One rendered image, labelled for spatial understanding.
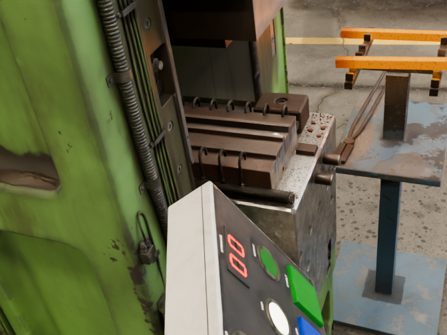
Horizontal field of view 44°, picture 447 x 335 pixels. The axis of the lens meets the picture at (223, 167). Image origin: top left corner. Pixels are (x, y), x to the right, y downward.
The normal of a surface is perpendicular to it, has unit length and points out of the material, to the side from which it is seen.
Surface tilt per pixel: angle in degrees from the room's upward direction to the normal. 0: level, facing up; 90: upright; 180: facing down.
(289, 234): 90
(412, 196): 0
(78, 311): 90
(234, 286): 60
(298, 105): 0
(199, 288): 30
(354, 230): 0
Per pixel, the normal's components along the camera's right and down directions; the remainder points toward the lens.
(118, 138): 0.92, 0.12
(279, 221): -0.36, 0.59
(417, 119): -0.13, -0.80
